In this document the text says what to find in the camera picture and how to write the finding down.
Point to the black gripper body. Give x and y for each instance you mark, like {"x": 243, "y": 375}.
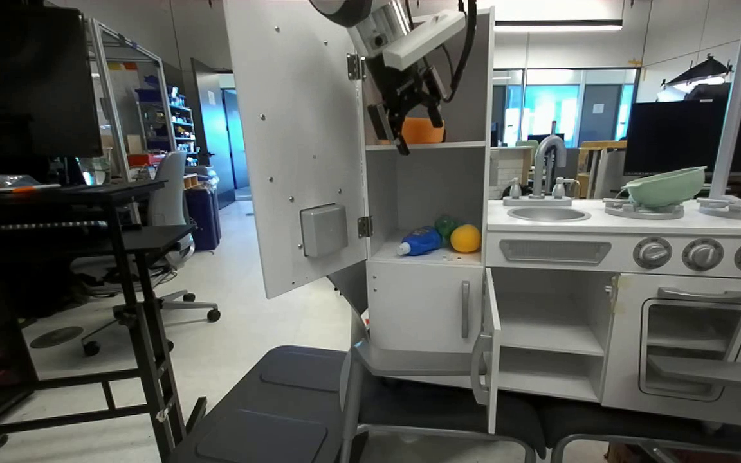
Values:
{"x": 413, "y": 86}

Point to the green toy pepper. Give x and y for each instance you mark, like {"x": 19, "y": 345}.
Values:
{"x": 442, "y": 228}

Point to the tall white cabinet door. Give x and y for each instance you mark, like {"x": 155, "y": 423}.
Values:
{"x": 293, "y": 129}

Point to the blue detergent bottle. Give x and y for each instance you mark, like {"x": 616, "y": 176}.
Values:
{"x": 422, "y": 242}

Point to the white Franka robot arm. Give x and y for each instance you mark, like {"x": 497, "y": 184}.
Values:
{"x": 360, "y": 17}

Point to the small white cabinet door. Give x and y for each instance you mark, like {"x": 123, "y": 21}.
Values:
{"x": 488, "y": 351}

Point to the white oven door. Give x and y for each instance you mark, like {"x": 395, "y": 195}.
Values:
{"x": 696, "y": 342}

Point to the orange toy block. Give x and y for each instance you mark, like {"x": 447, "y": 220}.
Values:
{"x": 425, "y": 131}

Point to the grey toy faucet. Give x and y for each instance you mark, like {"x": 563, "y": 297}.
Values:
{"x": 537, "y": 168}

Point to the yellow toy ball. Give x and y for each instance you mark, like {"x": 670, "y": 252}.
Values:
{"x": 465, "y": 240}

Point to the grey sink basin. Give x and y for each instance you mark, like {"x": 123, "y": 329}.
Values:
{"x": 551, "y": 211}

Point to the wooden chair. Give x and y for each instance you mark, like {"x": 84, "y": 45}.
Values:
{"x": 598, "y": 168}

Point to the white toy kitchen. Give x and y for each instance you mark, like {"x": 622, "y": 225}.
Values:
{"x": 558, "y": 231}

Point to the grey burner grate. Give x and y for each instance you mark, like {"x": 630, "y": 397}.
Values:
{"x": 616, "y": 207}
{"x": 721, "y": 207}

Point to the mint green toy pot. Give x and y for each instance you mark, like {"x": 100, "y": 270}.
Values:
{"x": 661, "y": 189}

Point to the white office chair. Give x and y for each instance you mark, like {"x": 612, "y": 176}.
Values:
{"x": 167, "y": 189}

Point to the wide black monitor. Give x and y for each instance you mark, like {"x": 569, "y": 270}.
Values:
{"x": 688, "y": 138}

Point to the black desk cart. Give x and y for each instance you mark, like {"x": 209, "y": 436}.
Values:
{"x": 155, "y": 238}

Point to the black platform table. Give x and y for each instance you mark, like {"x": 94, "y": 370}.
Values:
{"x": 284, "y": 403}

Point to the black computer monitor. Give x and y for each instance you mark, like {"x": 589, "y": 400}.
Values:
{"x": 27, "y": 86}

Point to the white upright post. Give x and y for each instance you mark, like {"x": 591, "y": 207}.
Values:
{"x": 734, "y": 111}

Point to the white whiteboard frame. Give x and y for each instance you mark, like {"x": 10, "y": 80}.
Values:
{"x": 104, "y": 86}

